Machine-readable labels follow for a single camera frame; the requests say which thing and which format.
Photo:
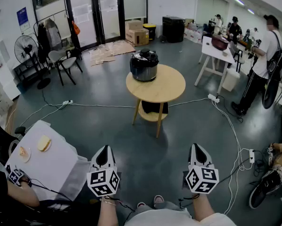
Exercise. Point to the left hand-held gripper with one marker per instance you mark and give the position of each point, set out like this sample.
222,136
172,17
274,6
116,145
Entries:
103,180

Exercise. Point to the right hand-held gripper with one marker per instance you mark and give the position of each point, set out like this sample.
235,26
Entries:
202,179

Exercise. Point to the black electric pressure cooker pot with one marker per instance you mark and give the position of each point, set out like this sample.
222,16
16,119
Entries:
143,73

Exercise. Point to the pressure cooker lid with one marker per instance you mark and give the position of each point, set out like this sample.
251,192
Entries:
144,56

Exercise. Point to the person's left forearm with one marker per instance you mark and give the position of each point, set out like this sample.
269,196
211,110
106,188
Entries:
108,213

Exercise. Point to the person's right forearm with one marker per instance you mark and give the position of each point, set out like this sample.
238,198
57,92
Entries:
203,208

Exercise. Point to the white cloth-covered table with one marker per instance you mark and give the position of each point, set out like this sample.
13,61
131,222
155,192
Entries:
49,163

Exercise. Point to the person's pink shoe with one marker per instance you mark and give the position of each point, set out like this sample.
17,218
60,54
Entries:
159,200
141,205

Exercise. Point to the person's grey jeans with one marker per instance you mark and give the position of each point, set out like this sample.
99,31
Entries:
162,207

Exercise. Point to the plate with thick bread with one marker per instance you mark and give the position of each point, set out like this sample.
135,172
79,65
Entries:
44,143

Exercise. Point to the black bag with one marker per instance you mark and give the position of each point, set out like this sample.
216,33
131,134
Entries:
154,107

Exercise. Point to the person's white shirt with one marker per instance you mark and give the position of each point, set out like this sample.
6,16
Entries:
160,220

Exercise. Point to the round wooden side table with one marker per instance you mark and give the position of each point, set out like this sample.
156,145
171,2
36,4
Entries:
164,86

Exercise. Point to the white waste bin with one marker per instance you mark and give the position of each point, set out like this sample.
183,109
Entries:
230,80

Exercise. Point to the grey chair with black legs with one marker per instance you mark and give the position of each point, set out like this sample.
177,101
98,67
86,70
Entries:
63,61

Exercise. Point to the white trestle table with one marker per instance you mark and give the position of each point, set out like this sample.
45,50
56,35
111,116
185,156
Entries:
214,53

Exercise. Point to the flattened cardboard sheets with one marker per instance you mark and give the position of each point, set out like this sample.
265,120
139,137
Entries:
112,50

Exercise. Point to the maroon cooking pot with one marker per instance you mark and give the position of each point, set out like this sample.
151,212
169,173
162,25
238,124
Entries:
219,42

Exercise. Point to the white display shelf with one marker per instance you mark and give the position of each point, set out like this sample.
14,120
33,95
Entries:
2,95

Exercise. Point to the large cardboard box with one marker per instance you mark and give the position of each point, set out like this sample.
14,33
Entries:
137,37

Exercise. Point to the black cabinet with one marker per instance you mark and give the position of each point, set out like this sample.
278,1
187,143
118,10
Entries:
173,29

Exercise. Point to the orange bag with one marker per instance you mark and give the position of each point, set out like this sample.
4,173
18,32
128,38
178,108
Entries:
75,28

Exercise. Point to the black floor fan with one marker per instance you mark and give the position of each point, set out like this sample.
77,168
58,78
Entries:
25,48

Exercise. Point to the black clothes rack with garments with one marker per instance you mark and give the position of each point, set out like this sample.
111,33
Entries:
49,34

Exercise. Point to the small cardboard box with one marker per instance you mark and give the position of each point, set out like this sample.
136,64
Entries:
134,25

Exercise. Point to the glass entrance door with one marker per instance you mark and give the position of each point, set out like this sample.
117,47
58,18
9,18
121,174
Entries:
84,15

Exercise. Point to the blue wall poster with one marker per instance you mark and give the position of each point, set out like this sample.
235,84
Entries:
22,18

